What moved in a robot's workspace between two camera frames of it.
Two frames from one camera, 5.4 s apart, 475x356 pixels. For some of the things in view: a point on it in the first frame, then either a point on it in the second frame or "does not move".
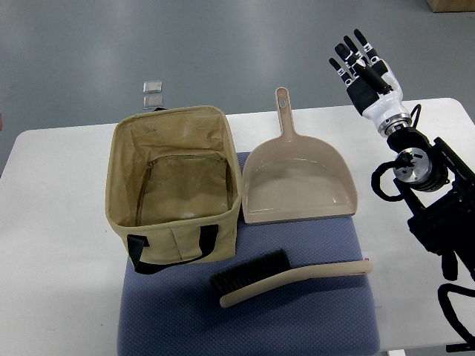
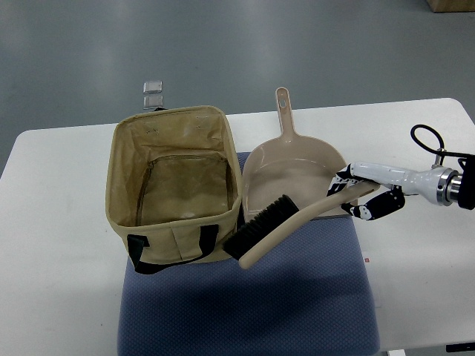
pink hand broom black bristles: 269,270 → 278,218
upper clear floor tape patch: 151,87 does not move
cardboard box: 438,6 does not move
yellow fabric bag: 173,189 does not move
